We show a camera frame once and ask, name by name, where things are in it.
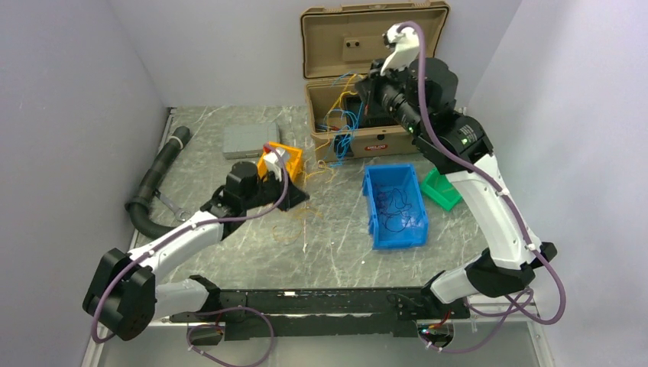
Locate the tan plastic toolbox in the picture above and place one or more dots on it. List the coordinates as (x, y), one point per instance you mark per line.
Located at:
(339, 45)

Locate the orange plastic bin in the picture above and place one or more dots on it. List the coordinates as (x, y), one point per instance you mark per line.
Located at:
(294, 166)

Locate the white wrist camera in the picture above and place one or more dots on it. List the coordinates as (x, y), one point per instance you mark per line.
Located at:
(404, 44)
(275, 159)

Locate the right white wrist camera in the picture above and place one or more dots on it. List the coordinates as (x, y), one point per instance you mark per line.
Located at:
(404, 44)

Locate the green plastic bin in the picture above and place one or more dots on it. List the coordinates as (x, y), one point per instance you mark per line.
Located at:
(438, 188)

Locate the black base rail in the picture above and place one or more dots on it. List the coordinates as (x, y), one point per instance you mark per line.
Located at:
(250, 313)

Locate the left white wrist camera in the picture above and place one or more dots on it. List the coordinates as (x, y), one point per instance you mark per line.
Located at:
(275, 159)

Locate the grey plastic case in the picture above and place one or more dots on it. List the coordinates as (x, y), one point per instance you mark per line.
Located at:
(247, 141)

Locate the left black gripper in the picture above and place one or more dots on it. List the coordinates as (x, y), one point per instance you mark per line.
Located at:
(280, 186)

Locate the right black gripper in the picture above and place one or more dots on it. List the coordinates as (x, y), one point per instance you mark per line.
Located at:
(368, 89)

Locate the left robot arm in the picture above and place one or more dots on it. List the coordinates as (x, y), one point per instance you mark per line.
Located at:
(124, 295)

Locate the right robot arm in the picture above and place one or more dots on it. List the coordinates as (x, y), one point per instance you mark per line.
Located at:
(423, 103)

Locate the blue plastic bin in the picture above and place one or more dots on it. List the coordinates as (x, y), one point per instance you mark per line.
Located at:
(397, 217)

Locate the silver wrench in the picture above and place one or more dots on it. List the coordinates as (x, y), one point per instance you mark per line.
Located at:
(180, 214)

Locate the red handled screwdriver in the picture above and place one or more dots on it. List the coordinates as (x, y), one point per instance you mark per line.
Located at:
(322, 128)

